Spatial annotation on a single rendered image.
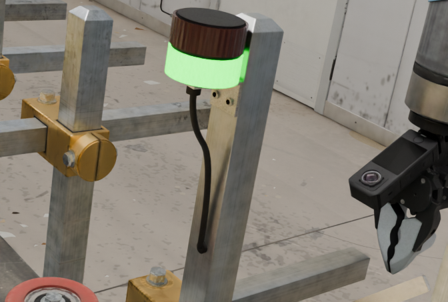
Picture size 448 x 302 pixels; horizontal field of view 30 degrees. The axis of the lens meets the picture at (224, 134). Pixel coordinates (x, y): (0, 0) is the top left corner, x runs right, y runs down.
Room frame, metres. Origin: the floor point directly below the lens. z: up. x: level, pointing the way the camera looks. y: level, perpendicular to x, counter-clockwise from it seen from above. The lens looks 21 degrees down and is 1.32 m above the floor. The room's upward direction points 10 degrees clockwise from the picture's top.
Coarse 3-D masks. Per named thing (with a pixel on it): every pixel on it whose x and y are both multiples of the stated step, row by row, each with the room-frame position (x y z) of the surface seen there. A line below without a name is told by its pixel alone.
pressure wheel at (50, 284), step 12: (24, 288) 0.62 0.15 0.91; (36, 288) 0.62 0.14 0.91; (48, 288) 0.63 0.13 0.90; (60, 288) 0.63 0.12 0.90; (72, 288) 0.63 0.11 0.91; (84, 288) 0.63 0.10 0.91; (12, 300) 0.60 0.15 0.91; (24, 300) 0.60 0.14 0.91; (36, 300) 0.61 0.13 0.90; (48, 300) 0.60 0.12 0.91; (60, 300) 0.61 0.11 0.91; (72, 300) 0.62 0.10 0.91; (84, 300) 0.62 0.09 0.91; (96, 300) 0.62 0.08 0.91
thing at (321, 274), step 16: (320, 256) 0.86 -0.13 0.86; (336, 256) 0.86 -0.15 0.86; (352, 256) 0.87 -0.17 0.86; (272, 272) 0.80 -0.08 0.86; (288, 272) 0.81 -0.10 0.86; (304, 272) 0.81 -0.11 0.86; (320, 272) 0.82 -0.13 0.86; (336, 272) 0.84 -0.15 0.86; (352, 272) 0.86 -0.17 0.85; (240, 288) 0.76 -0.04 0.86; (256, 288) 0.76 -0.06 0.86; (272, 288) 0.77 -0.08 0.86; (288, 288) 0.79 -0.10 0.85; (304, 288) 0.80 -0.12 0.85; (320, 288) 0.82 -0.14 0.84; (336, 288) 0.84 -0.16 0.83
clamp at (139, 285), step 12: (144, 276) 0.73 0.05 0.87; (168, 276) 0.74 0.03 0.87; (132, 288) 0.71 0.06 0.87; (144, 288) 0.71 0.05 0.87; (156, 288) 0.71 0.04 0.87; (168, 288) 0.72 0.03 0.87; (180, 288) 0.72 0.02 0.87; (132, 300) 0.71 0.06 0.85; (144, 300) 0.70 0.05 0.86; (156, 300) 0.69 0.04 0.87; (168, 300) 0.70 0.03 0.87
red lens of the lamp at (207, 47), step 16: (176, 16) 0.63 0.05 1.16; (176, 32) 0.62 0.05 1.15; (192, 32) 0.61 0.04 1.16; (208, 32) 0.61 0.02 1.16; (224, 32) 0.61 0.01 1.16; (240, 32) 0.62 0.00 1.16; (192, 48) 0.61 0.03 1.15; (208, 48) 0.61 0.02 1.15; (224, 48) 0.61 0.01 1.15; (240, 48) 0.63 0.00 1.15
